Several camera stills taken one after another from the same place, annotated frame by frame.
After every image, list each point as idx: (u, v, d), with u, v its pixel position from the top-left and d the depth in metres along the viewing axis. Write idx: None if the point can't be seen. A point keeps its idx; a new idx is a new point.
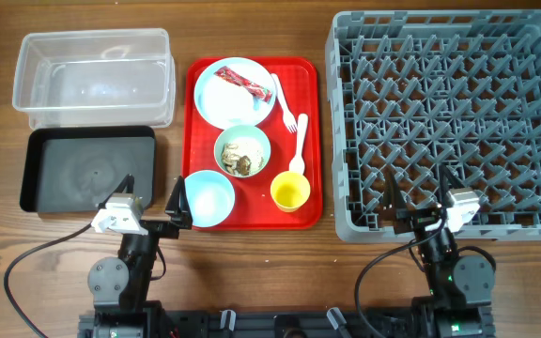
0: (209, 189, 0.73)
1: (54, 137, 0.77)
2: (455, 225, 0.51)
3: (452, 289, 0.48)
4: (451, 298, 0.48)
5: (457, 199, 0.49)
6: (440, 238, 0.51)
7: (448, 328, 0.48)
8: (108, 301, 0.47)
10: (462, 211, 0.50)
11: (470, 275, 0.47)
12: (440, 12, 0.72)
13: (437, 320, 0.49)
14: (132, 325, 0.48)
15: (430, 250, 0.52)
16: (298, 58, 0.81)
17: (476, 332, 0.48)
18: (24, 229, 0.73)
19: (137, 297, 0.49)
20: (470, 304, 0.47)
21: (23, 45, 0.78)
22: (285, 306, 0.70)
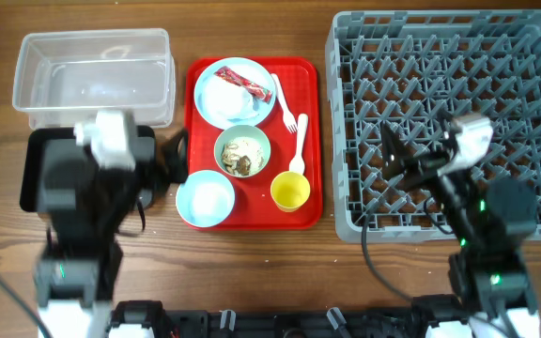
0: (213, 188, 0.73)
1: (54, 137, 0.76)
2: (465, 161, 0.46)
3: (485, 220, 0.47)
4: (484, 232, 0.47)
5: (464, 124, 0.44)
6: (456, 171, 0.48)
7: (486, 281, 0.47)
8: (60, 205, 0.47)
10: (476, 137, 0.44)
11: (502, 202, 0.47)
12: (440, 12, 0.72)
13: (473, 271, 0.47)
14: (77, 261, 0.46)
15: (442, 186, 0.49)
16: (298, 58, 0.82)
17: (520, 286, 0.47)
18: (24, 229, 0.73)
19: (100, 216, 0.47)
20: (507, 229, 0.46)
21: (23, 45, 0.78)
22: (285, 305, 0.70)
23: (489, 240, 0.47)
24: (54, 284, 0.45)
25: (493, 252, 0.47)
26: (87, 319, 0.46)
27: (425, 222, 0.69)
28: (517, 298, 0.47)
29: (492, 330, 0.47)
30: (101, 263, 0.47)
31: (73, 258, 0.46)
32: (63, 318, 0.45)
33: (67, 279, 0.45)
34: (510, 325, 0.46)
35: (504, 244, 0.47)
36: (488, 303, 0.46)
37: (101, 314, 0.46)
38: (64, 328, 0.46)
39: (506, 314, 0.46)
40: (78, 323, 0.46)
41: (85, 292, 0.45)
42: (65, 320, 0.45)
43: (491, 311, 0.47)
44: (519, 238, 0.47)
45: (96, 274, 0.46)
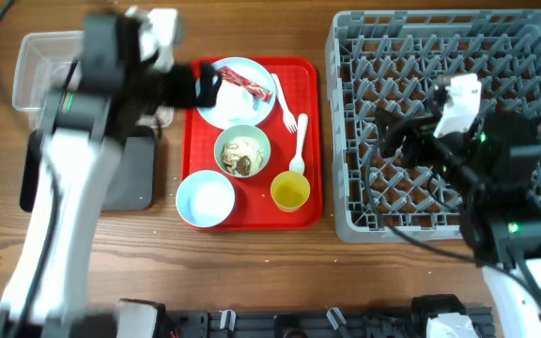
0: (213, 188, 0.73)
1: None
2: (463, 124, 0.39)
3: (486, 155, 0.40)
4: (485, 167, 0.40)
5: (451, 88, 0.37)
6: (452, 136, 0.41)
7: (504, 229, 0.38)
8: (100, 34, 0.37)
10: (469, 89, 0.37)
11: (498, 127, 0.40)
12: (440, 12, 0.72)
13: (488, 220, 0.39)
14: (89, 98, 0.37)
15: (443, 141, 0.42)
16: (298, 58, 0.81)
17: (539, 231, 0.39)
18: (24, 229, 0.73)
19: (131, 76, 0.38)
20: (510, 153, 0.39)
21: (22, 45, 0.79)
22: (285, 306, 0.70)
23: (495, 177, 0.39)
24: (61, 114, 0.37)
25: (502, 192, 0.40)
26: (90, 159, 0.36)
27: (425, 222, 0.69)
28: (536, 247, 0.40)
29: (510, 284, 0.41)
30: (116, 100, 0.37)
31: (85, 91, 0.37)
32: (70, 153, 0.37)
33: (76, 111, 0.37)
34: (530, 276, 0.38)
35: (512, 174, 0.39)
36: (506, 254, 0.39)
37: (105, 158, 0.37)
38: (67, 161, 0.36)
39: (524, 264, 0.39)
40: (76, 168, 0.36)
41: (92, 126, 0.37)
42: (68, 158, 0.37)
43: (508, 261, 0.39)
44: (527, 164, 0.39)
45: (106, 113, 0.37)
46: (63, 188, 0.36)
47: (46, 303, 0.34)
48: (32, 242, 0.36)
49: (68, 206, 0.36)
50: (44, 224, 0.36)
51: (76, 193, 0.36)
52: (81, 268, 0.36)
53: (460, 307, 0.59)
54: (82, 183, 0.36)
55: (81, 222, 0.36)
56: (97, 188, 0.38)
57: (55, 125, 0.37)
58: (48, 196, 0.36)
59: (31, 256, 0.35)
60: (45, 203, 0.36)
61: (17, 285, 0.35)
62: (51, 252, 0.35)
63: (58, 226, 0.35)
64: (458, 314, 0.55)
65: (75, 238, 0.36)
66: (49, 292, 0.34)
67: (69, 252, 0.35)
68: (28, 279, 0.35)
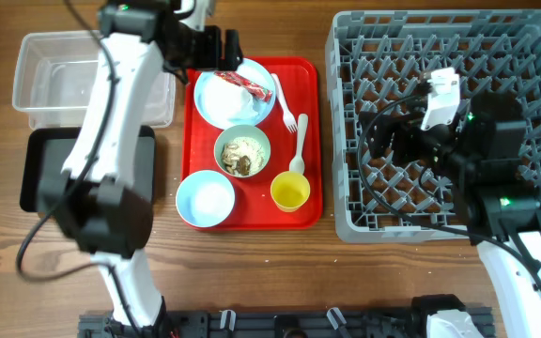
0: (211, 188, 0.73)
1: (54, 137, 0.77)
2: (446, 115, 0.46)
3: (477, 134, 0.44)
4: (476, 145, 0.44)
5: (432, 81, 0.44)
6: (438, 128, 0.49)
7: (496, 204, 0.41)
8: None
10: (450, 80, 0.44)
11: (485, 103, 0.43)
12: (440, 12, 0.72)
13: (480, 194, 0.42)
14: (139, 9, 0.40)
15: (433, 135, 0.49)
16: (298, 58, 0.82)
17: (532, 207, 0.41)
18: (24, 229, 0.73)
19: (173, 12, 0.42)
20: (497, 128, 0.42)
21: (23, 45, 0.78)
22: (285, 306, 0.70)
23: (484, 154, 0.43)
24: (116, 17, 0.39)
25: (492, 168, 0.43)
26: (143, 53, 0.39)
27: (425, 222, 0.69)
28: (529, 221, 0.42)
29: (504, 256, 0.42)
30: (160, 18, 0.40)
31: (135, 5, 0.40)
32: (126, 46, 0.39)
33: (129, 17, 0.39)
34: (521, 245, 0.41)
35: (499, 148, 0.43)
36: (499, 226, 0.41)
37: (155, 60, 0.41)
38: (124, 53, 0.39)
39: (517, 236, 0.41)
40: (132, 57, 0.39)
41: (144, 31, 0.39)
42: (124, 50, 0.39)
43: (501, 233, 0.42)
44: (513, 138, 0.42)
45: (154, 23, 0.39)
46: (120, 71, 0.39)
47: (103, 164, 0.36)
48: (90, 118, 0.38)
49: (125, 87, 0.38)
50: (102, 100, 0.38)
51: (132, 77, 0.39)
52: (131, 146, 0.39)
53: (460, 305, 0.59)
54: (136, 69, 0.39)
55: (134, 105, 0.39)
56: (145, 84, 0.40)
57: (110, 28, 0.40)
58: (104, 82, 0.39)
59: (91, 127, 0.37)
60: (101, 88, 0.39)
61: (77, 155, 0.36)
62: (111, 122, 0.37)
63: (115, 101, 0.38)
64: (457, 311, 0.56)
65: (129, 116, 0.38)
66: (106, 155, 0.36)
67: (125, 123, 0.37)
68: (88, 148, 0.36)
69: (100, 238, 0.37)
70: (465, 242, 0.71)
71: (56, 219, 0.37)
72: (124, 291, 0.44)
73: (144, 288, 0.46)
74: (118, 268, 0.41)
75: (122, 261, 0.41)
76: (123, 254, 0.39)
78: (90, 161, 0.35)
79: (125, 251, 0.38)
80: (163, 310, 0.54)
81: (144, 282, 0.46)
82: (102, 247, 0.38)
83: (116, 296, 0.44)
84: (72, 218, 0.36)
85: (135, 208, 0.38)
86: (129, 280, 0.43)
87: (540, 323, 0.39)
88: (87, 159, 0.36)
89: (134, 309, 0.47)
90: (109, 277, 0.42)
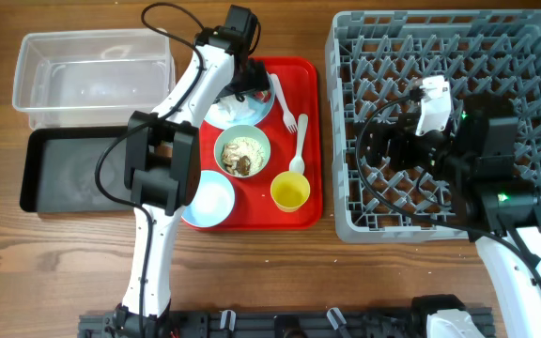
0: (214, 188, 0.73)
1: (54, 138, 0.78)
2: (440, 118, 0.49)
3: (471, 132, 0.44)
4: (471, 144, 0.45)
5: (424, 87, 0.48)
6: (432, 136, 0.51)
7: (494, 199, 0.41)
8: (241, 14, 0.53)
10: (440, 87, 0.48)
11: (477, 102, 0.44)
12: (440, 12, 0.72)
13: (478, 192, 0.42)
14: (224, 38, 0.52)
15: (426, 143, 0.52)
16: (298, 58, 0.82)
17: (529, 203, 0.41)
18: (24, 229, 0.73)
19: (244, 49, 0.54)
20: (489, 124, 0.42)
21: (23, 45, 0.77)
22: (285, 306, 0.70)
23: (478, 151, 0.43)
24: (211, 38, 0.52)
25: (487, 164, 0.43)
26: (224, 58, 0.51)
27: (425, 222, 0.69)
28: (527, 217, 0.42)
29: (503, 252, 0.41)
30: (238, 48, 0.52)
31: (223, 34, 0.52)
32: (215, 50, 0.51)
33: (215, 44, 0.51)
34: (520, 240, 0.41)
35: (492, 145, 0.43)
36: (497, 222, 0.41)
37: (230, 68, 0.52)
38: (211, 53, 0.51)
39: (516, 231, 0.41)
40: (218, 57, 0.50)
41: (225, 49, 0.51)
42: (211, 51, 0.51)
43: (499, 228, 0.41)
44: (505, 135, 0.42)
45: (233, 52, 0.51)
46: (208, 65, 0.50)
47: (184, 116, 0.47)
48: (178, 86, 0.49)
49: (208, 75, 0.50)
50: (191, 78, 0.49)
51: (215, 70, 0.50)
52: (201, 117, 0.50)
53: (460, 306, 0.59)
54: (219, 66, 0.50)
55: (209, 89, 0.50)
56: (220, 81, 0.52)
57: (203, 41, 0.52)
58: (193, 69, 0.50)
59: (177, 91, 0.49)
60: (190, 72, 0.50)
61: (164, 104, 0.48)
62: (193, 93, 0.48)
63: (200, 82, 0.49)
64: (458, 311, 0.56)
65: (206, 95, 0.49)
66: (187, 111, 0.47)
67: (203, 99, 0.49)
68: (174, 103, 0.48)
69: (157, 181, 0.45)
70: (465, 242, 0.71)
71: (128, 155, 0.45)
72: (149, 253, 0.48)
73: (165, 263, 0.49)
74: (158, 223, 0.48)
75: (163, 216, 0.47)
76: (167, 207, 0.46)
78: (174, 110, 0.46)
79: (171, 202, 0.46)
80: (167, 311, 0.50)
81: (168, 254, 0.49)
82: (154, 193, 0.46)
83: (146, 262, 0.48)
84: (144, 155, 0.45)
85: (193, 168, 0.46)
86: (159, 239, 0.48)
87: (539, 318, 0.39)
88: (172, 109, 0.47)
89: (148, 286, 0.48)
90: (146, 233, 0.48)
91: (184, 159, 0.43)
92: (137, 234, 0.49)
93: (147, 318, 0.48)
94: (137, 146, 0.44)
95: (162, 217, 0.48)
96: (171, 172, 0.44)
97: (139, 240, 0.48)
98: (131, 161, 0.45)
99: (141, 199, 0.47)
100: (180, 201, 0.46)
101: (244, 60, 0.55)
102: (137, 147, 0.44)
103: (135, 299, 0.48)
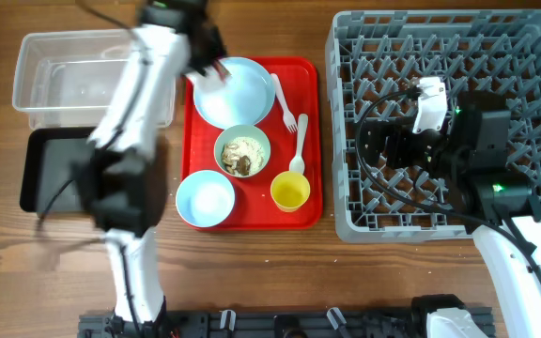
0: (209, 192, 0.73)
1: (54, 138, 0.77)
2: (437, 116, 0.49)
3: (466, 125, 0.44)
4: (465, 137, 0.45)
5: (420, 85, 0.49)
6: (428, 133, 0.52)
7: (488, 191, 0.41)
8: None
10: (435, 87, 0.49)
11: (471, 97, 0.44)
12: (440, 12, 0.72)
13: (472, 182, 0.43)
14: (169, 10, 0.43)
15: (424, 141, 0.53)
16: (298, 58, 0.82)
17: (523, 193, 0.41)
18: (24, 229, 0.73)
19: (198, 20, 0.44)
20: (482, 117, 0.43)
21: (23, 45, 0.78)
22: (285, 306, 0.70)
23: (472, 145, 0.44)
24: (153, 13, 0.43)
25: (483, 157, 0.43)
26: (173, 42, 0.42)
27: (425, 222, 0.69)
28: (521, 207, 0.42)
29: (499, 238, 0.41)
30: (189, 21, 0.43)
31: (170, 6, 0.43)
32: (158, 33, 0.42)
33: (158, 17, 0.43)
34: (516, 228, 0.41)
35: (486, 138, 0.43)
36: (491, 211, 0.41)
37: (183, 52, 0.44)
38: (155, 39, 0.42)
39: (511, 220, 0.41)
40: (163, 44, 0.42)
41: (171, 26, 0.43)
42: (154, 36, 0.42)
43: (494, 218, 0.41)
44: (499, 127, 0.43)
45: (180, 24, 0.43)
46: (152, 56, 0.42)
47: (129, 137, 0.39)
48: (118, 95, 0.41)
49: (153, 71, 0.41)
50: (131, 82, 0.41)
51: (161, 63, 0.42)
52: (154, 128, 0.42)
53: (460, 305, 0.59)
54: (165, 55, 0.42)
55: (161, 88, 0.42)
56: (171, 73, 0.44)
57: (142, 21, 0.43)
58: (136, 64, 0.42)
59: (119, 101, 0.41)
60: (132, 70, 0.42)
61: (107, 124, 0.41)
62: (137, 102, 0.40)
63: (144, 84, 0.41)
64: (455, 309, 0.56)
65: (155, 98, 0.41)
66: (131, 127, 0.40)
67: (150, 104, 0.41)
68: (115, 121, 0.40)
69: (115, 209, 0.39)
70: (465, 242, 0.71)
71: (81, 192, 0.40)
72: (131, 276, 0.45)
73: (149, 277, 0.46)
74: (130, 248, 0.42)
75: (135, 240, 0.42)
76: (136, 232, 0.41)
78: (115, 132, 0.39)
79: (140, 226, 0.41)
80: (163, 310, 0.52)
81: (149, 267, 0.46)
82: (116, 222, 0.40)
83: (124, 284, 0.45)
84: (93, 186, 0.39)
85: (153, 185, 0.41)
86: (137, 261, 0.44)
87: (535, 304, 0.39)
88: (114, 130, 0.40)
89: (137, 299, 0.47)
90: (118, 258, 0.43)
91: (143, 179, 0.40)
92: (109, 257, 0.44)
93: (144, 324, 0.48)
94: (85, 180, 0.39)
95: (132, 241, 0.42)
96: (130, 195, 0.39)
97: (114, 264, 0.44)
98: (85, 195, 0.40)
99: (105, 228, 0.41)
100: (147, 222, 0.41)
101: (201, 35, 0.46)
102: (85, 180, 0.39)
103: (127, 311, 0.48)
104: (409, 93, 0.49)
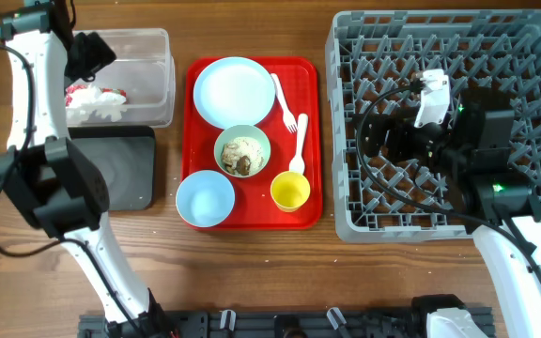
0: (201, 198, 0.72)
1: None
2: (439, 111, 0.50)
3: (469, 124, 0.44)
4: (468, 135, 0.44)
5: (425, 80, 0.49)
6: (430, 130, 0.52)
7: (489, 190, 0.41)
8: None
10: (439, 83, 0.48)
11: (474, 96, 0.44)
12: (440, 11, 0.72)
13: (472, 182, 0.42)
14: (34, 10, 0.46)
15: (426, 136, 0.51)
16: (298, 58, 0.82)
17: (524, 193, 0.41)
18: (25, 229, 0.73)
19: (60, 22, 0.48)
20: (486, 117, 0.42)
21: None
22: (285, 306, 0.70)
23: (474, 144, 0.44)
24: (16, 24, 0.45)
25: (484, 157, 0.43)
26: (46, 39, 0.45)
27: (425, 222, 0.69)
28: (521, 207, 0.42)
29: (499, 238, 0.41)
30: (52, 16, 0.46)
31: (24, 11, 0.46)
32: (28, 38, 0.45)
33: (24, 20, 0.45)
34: (516, 228, 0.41)
35: (487, 138, 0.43)
36: (492, 211, 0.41)
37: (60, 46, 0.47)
38: (28, 45, 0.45)
39: (511, 220, 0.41)
40: (38, 46, 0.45)
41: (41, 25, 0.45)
42: (26, 40, 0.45)
43: (495, 218, 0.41)
44: (501, 127, 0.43)
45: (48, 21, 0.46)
46: (32, 59, 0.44)
47: (43, 132, 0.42)
48: (18, 103, 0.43)
49: (39, 69, 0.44)
50: (24, 86, 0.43)
51: (43, 60, 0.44)
52: (63, 122, 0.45)
53: (460, 305, 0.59)
54: (44, 53, 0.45)
55: (54, 82, 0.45)
56: (57, 72, 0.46)
57: (11, 33, 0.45)
58: (21, 71, 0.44)
59: (20, 109, 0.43)
60: (19, 77, 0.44)
61: (18, 132, 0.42)
62: (37, 98, 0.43)
63: (36, 84, 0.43)
64: (456, 309, 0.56)
65: (51, 91, 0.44)
66: (42, 126, 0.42)
67: (50, 97, 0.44)
68: (24, 125, 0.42)
69: (64, 207, 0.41)
70: (465, 243, 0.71)
71: (16, 204, 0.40)
72: (105, 273, 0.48)
73: (125, 270, 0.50)
74: (92, 243, 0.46)
75: (93, 234, 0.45)
76: (90, 223, 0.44)
78: (29, 130, 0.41)
79: (91, 217, 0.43)
80: (151, 300, 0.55)
81: (119, 260, 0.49)
82: (69, 220, 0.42)
83: (101, 283, 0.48)
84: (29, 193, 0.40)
85: (90, 174, 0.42)
86: (105, 257, 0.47)
87: (534, 305, 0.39)
88: (25, 132, 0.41)
89: (123, 296, 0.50)
90: (85, 258, 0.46)
91: (76, 172, 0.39)
92: (77, 261, 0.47)
93: (139, 316, 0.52)
94: (20, 190, 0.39)
95: (91, 237, 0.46)
96: (69, 189, 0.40)
97: (83, 264, 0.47)
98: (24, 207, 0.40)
99: (59, 232, 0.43)
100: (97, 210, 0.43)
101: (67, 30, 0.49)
102: (19, 190, 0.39)
103: (117, 313, 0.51)
104: (411, 87, 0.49)
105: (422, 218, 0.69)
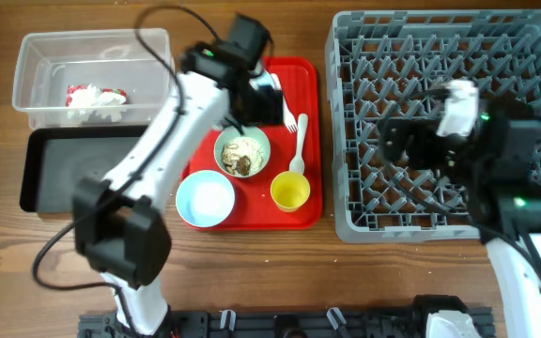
0: (201, 198, 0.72)
1: (54, 137, 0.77)
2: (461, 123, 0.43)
3: (491, 134, 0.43)
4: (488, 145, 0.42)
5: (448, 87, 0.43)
6: None
7: (511, 204, 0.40)
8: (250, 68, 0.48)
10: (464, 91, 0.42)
11: (498, 104, 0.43)
12: (440, 12, 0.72)
13: (494, 193, 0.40)
14: (224, 57, 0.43)
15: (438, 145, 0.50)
16: (298, 58, 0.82)
17: None
18: (24, 229, 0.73)
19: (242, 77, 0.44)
20: (511, 127, 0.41)
21: (22, 45, 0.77)
22: (285, 305, 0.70)
23: (498, 154, 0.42)
24: (199, 62, 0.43)
25: (508, 167, 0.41)
26: (213, 96, 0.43)
27: (425, 222, 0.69)
28: None
29: (514, 254, 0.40)
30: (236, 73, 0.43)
31: (218, 53, 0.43)
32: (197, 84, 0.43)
33: (210, 63, 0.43)
34: (533, 247, 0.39)
35: (513, 147, 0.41)
36: (511, 225, 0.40)
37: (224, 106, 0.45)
38: (194, 89, 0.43)
39: (529, 237, 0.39)
40: (203, 99, 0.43)
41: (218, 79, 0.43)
42: (194, 86, 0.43)
43: (514, 233, 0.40)
44: (527, 138, 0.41)
45: (228, 74, 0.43)
46: (189, 107, 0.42)
47: (144, 189, 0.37)
48: (144, 143, 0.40)
49: (186, 122, 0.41)
50: (160, 130, 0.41)
51: (197, 115, 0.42)
52: (169, 186, 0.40)
53: (462, 307, 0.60)
54: (203, 108, 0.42)
55: (188, 143, 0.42)
56: (200, 130, 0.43)
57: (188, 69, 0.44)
58: (171, 111, 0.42)
59: (143, 149, 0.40)
60: (165, 115, 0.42)
61: (123, 169, 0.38)
62: (162, 150, 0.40)
63: (173, 136, 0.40)
64: (458, 313, 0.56)
65: (180, 151, 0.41)
66: (148, 180, 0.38)
67: (174, 161, 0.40)
68: (134, 167, 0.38)
69: (112, 259, 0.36)
70: (464, 243, 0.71)
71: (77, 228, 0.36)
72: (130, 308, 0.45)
73: (148, 309, 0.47)
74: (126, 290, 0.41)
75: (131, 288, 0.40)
76: (129, 284, 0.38)
78: (134, 179, 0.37)
79: (131, 281, 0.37)
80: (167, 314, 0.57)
81: (149, 299, 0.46)
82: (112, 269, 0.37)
83: (122, 308, 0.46)
84: (92, 230, 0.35)
85: (158, 246, 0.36)
86: (133, 301, 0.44)
87: None
88: (131, 176, 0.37)
89: (136, 321, 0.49)
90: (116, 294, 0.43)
91: (147, 239, 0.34)
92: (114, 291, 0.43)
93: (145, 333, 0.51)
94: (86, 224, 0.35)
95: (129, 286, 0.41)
96: (128, 249, 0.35)
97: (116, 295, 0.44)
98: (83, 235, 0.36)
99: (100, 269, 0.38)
100: (144, 281, 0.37)
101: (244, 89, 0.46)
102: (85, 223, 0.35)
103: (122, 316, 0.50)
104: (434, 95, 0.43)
105: (420, 217, 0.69)
